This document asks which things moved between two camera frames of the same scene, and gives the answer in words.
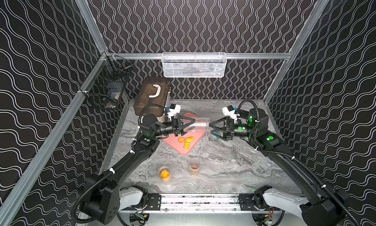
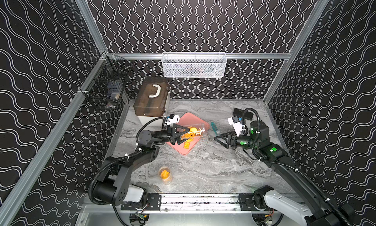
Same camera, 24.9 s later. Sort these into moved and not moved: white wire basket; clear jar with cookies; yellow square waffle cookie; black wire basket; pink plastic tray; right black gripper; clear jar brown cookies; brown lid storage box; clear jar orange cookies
Moved: right black gripper; clear jar brown cookies; clear jar with cookies
Not moved: white wire basket; black wire basket; pink plastic tray; clear jar orange cookies; yellow square waffle cookie; brown lid storage box
